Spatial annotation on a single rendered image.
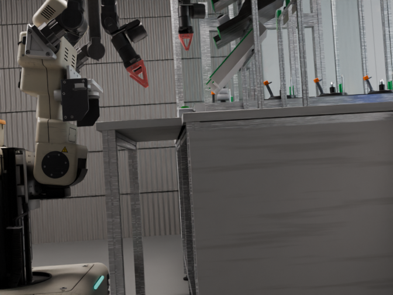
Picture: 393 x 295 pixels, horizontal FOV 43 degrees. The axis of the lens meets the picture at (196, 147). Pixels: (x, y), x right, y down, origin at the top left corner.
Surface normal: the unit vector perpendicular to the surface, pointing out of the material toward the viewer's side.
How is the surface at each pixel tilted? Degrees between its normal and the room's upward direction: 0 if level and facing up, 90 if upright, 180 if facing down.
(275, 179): 90
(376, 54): 90
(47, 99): 90
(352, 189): 90
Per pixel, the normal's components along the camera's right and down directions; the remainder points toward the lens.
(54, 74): 0.03, -0.04
